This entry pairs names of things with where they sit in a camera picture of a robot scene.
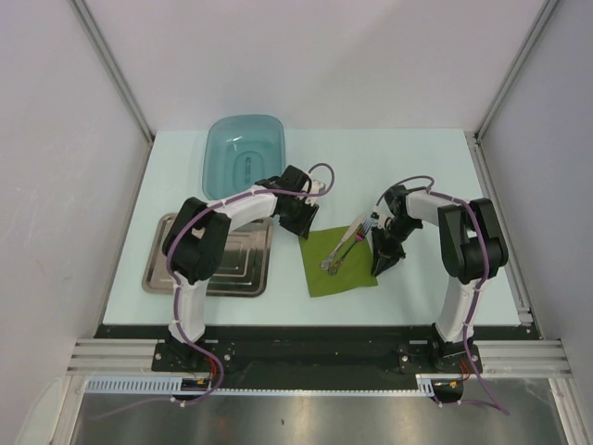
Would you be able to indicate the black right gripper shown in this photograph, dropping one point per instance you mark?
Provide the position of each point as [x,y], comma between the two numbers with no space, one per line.
[384,256]

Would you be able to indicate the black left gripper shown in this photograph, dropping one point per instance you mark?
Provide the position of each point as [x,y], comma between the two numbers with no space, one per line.
[302,226]

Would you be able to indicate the green paper napkin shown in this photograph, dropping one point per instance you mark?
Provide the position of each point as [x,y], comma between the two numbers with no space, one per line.
[354,272]

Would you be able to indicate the silver fork pink tines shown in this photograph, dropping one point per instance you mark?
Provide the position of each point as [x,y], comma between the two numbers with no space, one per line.
[364,229]

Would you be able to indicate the silver table knife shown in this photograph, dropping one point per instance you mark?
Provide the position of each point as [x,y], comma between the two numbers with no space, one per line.
[351,230]

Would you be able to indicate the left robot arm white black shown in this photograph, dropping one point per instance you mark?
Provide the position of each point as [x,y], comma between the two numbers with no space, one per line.
[196,241]

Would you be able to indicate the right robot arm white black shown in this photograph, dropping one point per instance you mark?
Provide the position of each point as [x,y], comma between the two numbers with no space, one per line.
[472,248]

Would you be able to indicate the silver metal tray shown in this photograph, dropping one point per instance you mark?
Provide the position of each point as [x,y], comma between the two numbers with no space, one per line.
[244,265]

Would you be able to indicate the teal plastic bin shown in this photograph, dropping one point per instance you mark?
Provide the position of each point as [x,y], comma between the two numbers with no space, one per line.
[241,150]

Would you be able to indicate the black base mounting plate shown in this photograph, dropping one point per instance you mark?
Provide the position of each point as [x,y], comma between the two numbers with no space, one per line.
[405,348]

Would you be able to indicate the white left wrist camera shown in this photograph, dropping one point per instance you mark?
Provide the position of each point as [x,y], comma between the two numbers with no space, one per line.
[314,188]

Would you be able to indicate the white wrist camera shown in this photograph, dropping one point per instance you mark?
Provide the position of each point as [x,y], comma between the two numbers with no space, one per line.
[314,188]
[379,220]

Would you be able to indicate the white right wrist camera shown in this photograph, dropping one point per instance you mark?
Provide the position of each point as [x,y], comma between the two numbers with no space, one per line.
[379,220]

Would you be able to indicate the light blue cable duct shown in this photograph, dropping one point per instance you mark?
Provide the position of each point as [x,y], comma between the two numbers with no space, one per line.
[134,384]

